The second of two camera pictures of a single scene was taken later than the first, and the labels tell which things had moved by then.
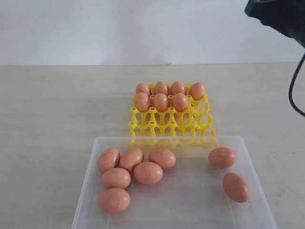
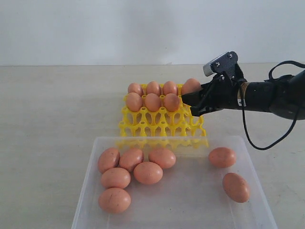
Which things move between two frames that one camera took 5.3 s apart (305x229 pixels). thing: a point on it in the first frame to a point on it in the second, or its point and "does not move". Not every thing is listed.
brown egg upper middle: [128, 158] does not move
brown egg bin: [114, 200] does not move
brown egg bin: [236, 187] does not move
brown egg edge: [161, 102] to [152, 102]
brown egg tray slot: [177, 87] to [169, 87]
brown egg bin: [222, 157] does not move
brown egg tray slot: [161, 87] to [153, 87]
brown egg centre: [164, 157] does not move
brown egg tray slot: [143, 88] to [135, 88]
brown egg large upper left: [108, 158] does not move
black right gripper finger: [287, 16] to [194, 98]
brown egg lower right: [116, 177] does not move
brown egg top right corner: [148, 173] does not move
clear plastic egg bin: [190, 195] does not move
